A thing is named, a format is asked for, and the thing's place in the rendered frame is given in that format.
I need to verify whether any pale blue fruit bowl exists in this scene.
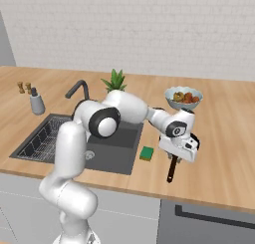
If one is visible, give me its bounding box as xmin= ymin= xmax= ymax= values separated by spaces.
xmin=164 ymin=86 xmax=204 ymax=111

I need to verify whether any green potted plant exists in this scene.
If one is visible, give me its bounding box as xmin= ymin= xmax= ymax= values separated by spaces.
xmin=101 ymin=68 xmax=128 ymax=94

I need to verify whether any black wire sink rack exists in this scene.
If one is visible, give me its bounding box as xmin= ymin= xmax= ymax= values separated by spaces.
xmin=14 ymin=116 xmax=73 ymax=163

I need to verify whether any black dishwasher handle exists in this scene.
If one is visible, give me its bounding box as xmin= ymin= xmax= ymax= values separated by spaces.
xmin=174 ymin=204 xmax=255 ymax=230

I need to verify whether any grey dishwasher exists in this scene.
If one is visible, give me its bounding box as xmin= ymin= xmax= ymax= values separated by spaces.
xmin=156 ymin=197 xmax=255 ymax=244

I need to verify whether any yellow-green fruit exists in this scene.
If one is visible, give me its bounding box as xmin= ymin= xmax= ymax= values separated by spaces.
xmin=172 ymin=91 xmax=186 ymax=103

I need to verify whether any black pan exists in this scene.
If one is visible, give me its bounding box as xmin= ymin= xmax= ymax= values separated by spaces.
xmin=160 ymin=132 xmax=201 ymax=184

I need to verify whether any grey tall cabinet side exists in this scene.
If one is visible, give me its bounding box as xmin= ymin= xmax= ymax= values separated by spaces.
xmin=0 ymin=11 xmax=17 ymax=68

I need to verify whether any dark grey tap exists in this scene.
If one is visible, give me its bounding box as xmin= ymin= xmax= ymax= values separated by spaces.
xmin=65 ymin=79 xmax=92 ymax=104

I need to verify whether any grey soap dispenser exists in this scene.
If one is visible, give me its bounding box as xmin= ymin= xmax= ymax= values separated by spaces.
xmin=29 ymin=87 xmax=46 ymax=116

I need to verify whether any dark grey sink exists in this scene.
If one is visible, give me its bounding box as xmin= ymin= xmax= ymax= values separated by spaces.
xmin=9 ymin=113 xmax=145 ymax=176

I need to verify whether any white cupboard door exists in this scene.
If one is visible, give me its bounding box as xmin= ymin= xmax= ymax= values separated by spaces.
xmin=0 ymin=190 xmax=160 ymax=244

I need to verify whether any orange fruit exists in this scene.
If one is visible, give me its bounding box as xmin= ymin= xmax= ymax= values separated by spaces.
xmin=183 ymin=92 xmax=201 ymax=105

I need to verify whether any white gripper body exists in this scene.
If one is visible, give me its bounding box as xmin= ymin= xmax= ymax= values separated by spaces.
xmin=157 ymin=134 xmax=199 ymax=163

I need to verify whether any white drawer front panel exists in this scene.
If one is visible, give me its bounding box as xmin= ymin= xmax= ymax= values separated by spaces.
xmin=0 ymin=172 xmax=162 ymax=222

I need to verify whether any green and yellow sponge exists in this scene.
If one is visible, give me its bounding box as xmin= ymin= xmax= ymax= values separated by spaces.
xmin=138 ymin=145 xmax=155 ymax=162

